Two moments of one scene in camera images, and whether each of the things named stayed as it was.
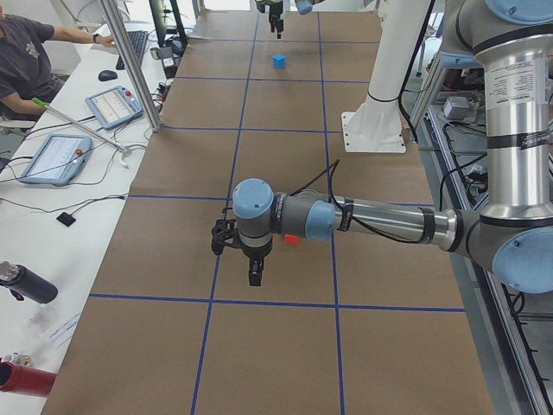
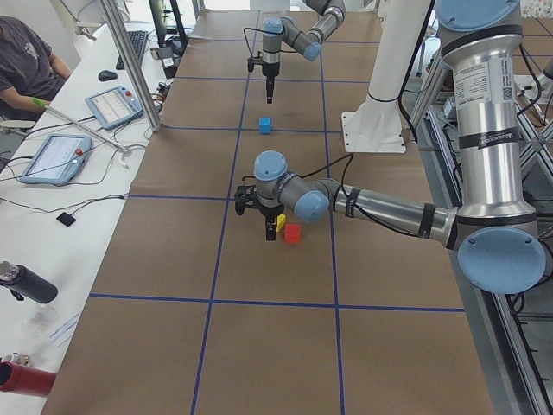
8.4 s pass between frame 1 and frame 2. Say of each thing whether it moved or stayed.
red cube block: stayed
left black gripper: moved
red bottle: stayed
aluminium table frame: stayed
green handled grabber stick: stayed
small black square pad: stayed
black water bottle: stayed
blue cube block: moved
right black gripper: moved
